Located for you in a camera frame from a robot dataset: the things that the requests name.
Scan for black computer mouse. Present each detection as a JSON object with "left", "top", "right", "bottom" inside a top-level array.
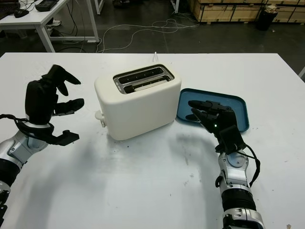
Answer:
[{"left": 13, "top": 9, "right": 29, "bottom": 18}]

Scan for white table legs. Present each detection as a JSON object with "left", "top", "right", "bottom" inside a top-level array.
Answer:
[{"left": 94, "top": 0, "right": 180, "bottom": 15}]

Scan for white office desk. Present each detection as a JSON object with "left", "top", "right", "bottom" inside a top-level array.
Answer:
[{"left": 0, "top": 0, "right": 100, "bottom": 52}]

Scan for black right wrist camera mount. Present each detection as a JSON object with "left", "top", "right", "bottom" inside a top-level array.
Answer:
[{"left": 215, "top": 125, "right": 246, "bottom": 156}]

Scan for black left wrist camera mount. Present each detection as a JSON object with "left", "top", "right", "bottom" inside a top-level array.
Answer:
[{"left": 18, "top": 123, "right": 80, "bottom": 146}]

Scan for blue plastic tray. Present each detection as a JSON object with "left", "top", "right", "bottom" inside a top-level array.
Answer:
[{"left": 175, "top": 88, "right": 250, "bottom": 133}]

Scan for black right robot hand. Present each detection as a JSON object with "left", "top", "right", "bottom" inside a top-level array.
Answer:
[{"left": 185, "top": 99, "right": 239, "bottom": 144}]

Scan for wooden crate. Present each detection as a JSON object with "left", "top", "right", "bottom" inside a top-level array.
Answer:
[{"left": 189, "top": 0, "right": 305, "bottom": 24}]

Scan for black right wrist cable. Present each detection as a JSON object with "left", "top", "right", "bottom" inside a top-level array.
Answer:
[{"left": 240, "top": 144, "right": 262, "bottom": 187}]

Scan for white cable on floor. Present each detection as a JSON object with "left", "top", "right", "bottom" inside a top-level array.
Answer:
[{"left": 96, "top": 18, "right": 200, "bottom": 53}]

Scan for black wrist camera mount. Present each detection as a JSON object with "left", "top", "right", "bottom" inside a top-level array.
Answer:
[
  {"left": 18, "top": 123, "right": 80, "bottom": 146},
  {"left": 215, "top": 125, "right": 246, "bottom": 156}
]

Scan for black device case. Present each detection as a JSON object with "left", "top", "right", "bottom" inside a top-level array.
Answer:
[{"left": 34, "top": 0, "right": 59, "bottom": 11}]

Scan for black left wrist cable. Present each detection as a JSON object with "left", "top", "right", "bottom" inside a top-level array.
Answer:
[{"left": 0, "top": 114, "right": 29, "bottom": 125}]

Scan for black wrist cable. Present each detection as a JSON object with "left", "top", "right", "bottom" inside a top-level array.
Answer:
[
  {"left": 240, "top": 144, "right": 262, "bottom": 187},
  {"left": 0, "top": 114, "right": 29, "bottom": 125}
]

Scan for cream white two-slot toaster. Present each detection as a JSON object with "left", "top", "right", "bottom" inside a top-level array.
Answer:
[{"left": 94, "top": 63, "right": 182, "bottom": 141}]

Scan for black keyboard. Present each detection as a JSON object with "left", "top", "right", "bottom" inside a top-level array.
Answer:
[{"left": 0, "top": 1, "right": 20, "bottom": 20}]

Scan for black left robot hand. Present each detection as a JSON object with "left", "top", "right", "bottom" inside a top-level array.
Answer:
[{"left": 24, "top": 64, "right": 85, "bottom": 126}]

